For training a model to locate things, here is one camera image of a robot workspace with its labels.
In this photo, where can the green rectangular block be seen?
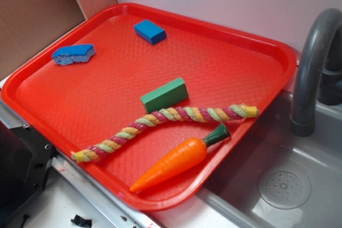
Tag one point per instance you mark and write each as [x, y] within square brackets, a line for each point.
[165, 96]

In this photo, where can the red plastic tray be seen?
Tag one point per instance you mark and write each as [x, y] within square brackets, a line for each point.
[82, 104]

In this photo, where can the orange plastic toy carrot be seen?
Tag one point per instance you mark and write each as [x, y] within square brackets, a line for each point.
[180, 159]

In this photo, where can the blue rectangular block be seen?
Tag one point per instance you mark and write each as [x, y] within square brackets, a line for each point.
[150, 32]

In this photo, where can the blue sponge piece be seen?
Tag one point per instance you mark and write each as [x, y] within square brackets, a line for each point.
[73, 54]

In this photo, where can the grey plastic sink basin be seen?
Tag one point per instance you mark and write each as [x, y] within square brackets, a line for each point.
[233, 191]

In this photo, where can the sink drain strainer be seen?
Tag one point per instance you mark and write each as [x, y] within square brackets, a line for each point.
[284, 187]

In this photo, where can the grey plastic faucet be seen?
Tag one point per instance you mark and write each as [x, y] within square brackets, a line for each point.
[319, 72]

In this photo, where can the black tape scrap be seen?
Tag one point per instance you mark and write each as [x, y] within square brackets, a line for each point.
[81, 222]

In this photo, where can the brown cardboard panel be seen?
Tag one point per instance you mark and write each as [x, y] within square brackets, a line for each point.
[29, 26]

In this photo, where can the silver metal rail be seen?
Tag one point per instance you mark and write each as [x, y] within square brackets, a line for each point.
[69, 193]

